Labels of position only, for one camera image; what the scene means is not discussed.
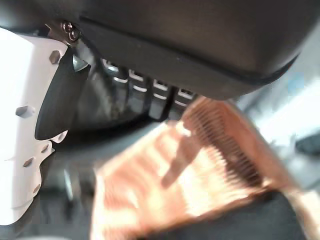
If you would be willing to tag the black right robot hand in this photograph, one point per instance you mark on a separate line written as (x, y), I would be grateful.
(175, 37)

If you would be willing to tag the rectangular wicker laundry basket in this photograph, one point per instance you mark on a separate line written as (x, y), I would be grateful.
(150, 175)

